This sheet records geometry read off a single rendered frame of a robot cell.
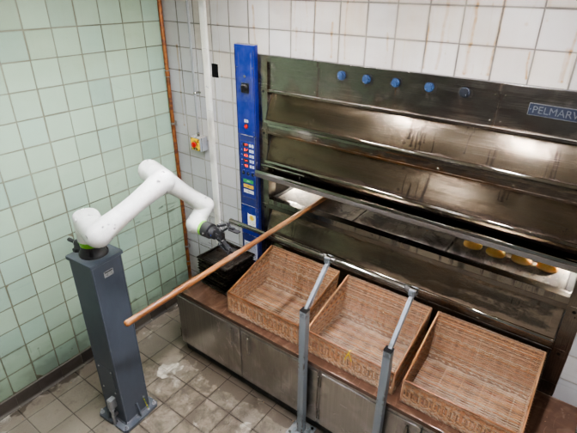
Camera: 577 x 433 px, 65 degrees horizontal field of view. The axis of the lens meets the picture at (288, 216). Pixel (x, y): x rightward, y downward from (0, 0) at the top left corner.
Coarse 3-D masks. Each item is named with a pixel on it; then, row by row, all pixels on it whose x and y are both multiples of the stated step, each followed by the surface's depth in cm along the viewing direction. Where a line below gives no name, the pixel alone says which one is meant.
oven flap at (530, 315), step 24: (288, 216) 304; (288, 240) 302; (312, 240) 294; (336, 240) 284; (360, 240) 275; (360, 264) 276; (384, 264) 267; (408, 264) 259; (432, 264) 252; (432, 288) 252; (456, 288) 245; (480, 288) 238; (480, 312) 237; (504, 312) 232; (528, 312) 226; (552, 312) 220; (552, 336) 221
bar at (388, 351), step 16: (240, 224) 275; (320, 256) 244; (320, 272) 242; (368, 272) 229; (400, 288) 221; (416, 288) 218; (304, 320) 238; (400, 320) 215; (304, 336) 242; (304, 352) 247; (384, 352) 212; (304, 368) 253; (384, 368) 216; (304, 384) 260; (384, 384) 220; (304, 400) 266; (384, 400) 224; (304, 416) 273; (288, 432) 279; (304, 432) 279
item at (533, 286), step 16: (288, 208) 297; (336, 224) 278; (352, 224) 273; (384, 240) 261; (400, 240) 257; (432, 256) 246; (448, 256) 242; (480, 272) 233; (496, 272) 229; (512, 272) 229; (528, 288) 221; (544, 288) 218
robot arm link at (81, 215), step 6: (78, 210) 228; (84, 210) 227; (90, 210) 228; (96, 210) 230; (72, 216) 225; (78, 216) 223; (84, 216) 222; (90, 216) 221; (78, 222) 221; (78, 228) 221; (78, 234) 227; (78, 240) 229; (84, 246) 230
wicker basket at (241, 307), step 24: (264, 264) 314; (288, 264) 308; (312, 264) 298; (240, 288) 297; (264, 288) 314; (288, 288) 311; (336, 288) 290; (240, 312) 286; (264, 312) 272; (288, 312) 292; (312, 312) 269; (288, 336) 267
